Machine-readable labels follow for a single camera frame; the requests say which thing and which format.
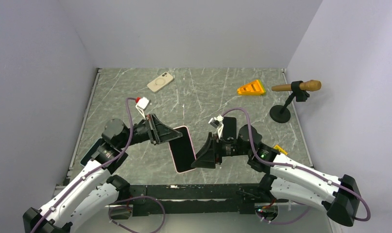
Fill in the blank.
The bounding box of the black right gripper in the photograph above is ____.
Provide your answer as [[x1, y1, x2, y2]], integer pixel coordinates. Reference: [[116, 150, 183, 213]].
[[192, 132, 253, 169]]

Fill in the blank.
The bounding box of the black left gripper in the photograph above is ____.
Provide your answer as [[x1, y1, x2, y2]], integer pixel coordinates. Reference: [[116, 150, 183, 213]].
[[118, 113, 183, 149]]

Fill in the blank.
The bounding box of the black phone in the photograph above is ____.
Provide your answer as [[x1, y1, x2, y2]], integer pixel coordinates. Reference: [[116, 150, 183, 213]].
[[222, 116, 237, 140]]

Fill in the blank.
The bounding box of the beige phone case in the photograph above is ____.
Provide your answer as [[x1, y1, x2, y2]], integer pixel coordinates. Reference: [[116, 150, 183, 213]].
[[147, 72, 174, 93]]

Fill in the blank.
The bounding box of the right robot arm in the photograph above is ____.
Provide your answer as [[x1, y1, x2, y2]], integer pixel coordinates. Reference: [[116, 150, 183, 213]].
[[191, 125, 361, 227]]

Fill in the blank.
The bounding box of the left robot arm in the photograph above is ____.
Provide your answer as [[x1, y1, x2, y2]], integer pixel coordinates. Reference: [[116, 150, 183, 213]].
[[23, 114, 183, 233]]

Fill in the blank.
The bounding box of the phone in blue case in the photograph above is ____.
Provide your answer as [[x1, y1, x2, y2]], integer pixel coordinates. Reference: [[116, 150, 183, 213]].
[[80, 138, 102, 167]]

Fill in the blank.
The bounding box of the yellow grid toy block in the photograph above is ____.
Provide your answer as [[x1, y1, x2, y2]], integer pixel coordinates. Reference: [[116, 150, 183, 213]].
[[273, 144, 288, 155]]

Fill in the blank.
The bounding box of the brown microphone on stand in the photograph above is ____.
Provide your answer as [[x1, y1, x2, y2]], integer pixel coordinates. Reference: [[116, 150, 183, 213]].
[[270, 80, 322, 123]]

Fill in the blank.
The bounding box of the orange triangular toy block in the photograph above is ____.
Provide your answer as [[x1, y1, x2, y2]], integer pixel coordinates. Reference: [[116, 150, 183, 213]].
[[237, 80, 266, 96]]

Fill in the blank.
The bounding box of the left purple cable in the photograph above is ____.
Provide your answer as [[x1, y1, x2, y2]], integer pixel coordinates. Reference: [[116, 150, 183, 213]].
[[30, 97, 140, 233]]

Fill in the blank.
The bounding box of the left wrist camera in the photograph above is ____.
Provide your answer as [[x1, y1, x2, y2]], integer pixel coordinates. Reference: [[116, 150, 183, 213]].
[[135, 97, 151, 119]]

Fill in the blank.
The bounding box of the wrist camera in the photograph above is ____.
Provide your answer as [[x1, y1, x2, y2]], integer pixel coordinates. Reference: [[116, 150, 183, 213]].
[[208, 115, 224, 139], [135, 97, 151, 119]]

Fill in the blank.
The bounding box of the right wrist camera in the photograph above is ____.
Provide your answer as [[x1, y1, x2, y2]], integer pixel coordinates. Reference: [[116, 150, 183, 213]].
[[208, 115, 224, 139]]

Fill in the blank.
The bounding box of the black base frame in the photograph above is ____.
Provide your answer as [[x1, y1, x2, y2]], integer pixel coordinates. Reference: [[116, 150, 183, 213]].
[[115, 183, 275, 216]]

